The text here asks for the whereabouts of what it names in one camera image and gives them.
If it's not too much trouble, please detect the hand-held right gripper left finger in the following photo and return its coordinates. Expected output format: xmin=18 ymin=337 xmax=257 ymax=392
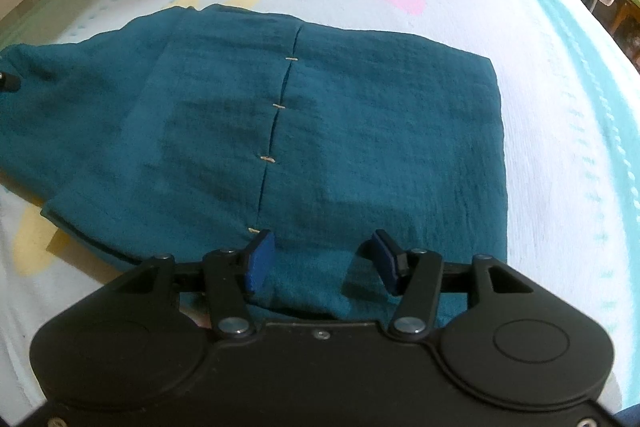
xmin=112 ymin=229 xmax=277 ymax=339

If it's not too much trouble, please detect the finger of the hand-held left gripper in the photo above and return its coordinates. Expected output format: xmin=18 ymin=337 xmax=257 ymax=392
xmin=0 ymin=70 xmax=23 ymax=94

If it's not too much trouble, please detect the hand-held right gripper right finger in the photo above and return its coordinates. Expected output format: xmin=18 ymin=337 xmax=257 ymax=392
xmin=369 ymin=230 xmax=537 ymax=339

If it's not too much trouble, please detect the teal button-up shirt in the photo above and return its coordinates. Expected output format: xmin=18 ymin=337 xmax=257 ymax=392
xmin=0 ymin=4 xmax=512 ymax=324

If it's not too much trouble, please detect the pale blue striped flower blanket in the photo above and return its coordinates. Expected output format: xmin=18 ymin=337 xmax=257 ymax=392
xmin=0 ymin=0 xmax=640 ymax=427

